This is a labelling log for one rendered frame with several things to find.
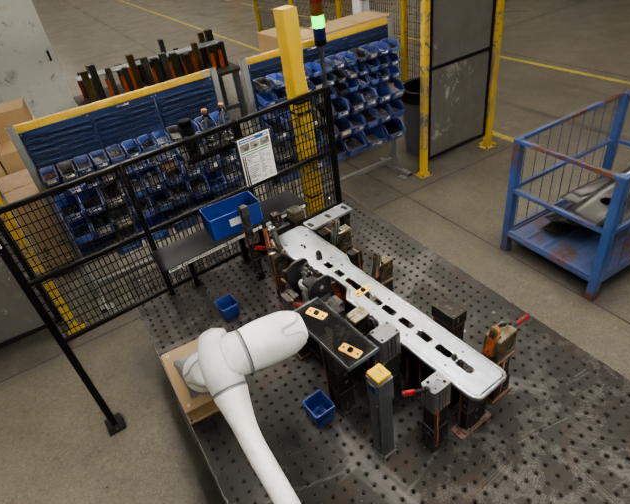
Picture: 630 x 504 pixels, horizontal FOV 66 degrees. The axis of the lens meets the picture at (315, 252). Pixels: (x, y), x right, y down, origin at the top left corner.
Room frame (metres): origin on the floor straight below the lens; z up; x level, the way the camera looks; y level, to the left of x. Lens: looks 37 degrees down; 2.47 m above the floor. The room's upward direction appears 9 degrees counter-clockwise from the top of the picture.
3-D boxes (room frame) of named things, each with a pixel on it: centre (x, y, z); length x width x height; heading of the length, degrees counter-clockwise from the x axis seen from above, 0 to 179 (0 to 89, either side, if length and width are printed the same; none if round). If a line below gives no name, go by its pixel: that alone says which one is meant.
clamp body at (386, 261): (1.77, -0.31, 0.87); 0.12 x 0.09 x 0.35; 120
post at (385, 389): (1.04, -0.15, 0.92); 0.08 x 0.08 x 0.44; 30
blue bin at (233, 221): (2.32, 0.42, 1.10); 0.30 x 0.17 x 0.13; 115
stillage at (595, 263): (2.87, -2.18, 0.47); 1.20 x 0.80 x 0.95; 115
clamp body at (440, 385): (1.04, -0.34, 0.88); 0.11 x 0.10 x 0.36; 120
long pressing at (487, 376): (1.62, -0.20, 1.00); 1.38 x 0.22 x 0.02; 30
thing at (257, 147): (2.56, 0.24, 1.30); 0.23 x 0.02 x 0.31; 120
